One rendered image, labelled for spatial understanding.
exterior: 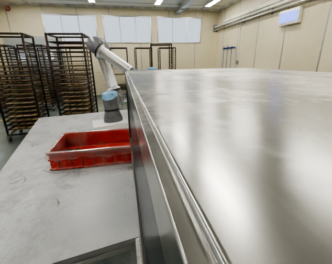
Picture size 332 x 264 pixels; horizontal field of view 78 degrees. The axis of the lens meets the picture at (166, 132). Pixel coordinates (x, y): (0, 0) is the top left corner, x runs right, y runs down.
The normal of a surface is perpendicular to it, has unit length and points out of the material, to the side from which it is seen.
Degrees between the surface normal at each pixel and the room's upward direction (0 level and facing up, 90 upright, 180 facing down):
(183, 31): 90
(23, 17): 90
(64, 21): 90
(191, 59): 90
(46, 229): 0
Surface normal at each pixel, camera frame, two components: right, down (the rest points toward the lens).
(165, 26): 0.20, 0.32
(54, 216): -0.01, -0.95
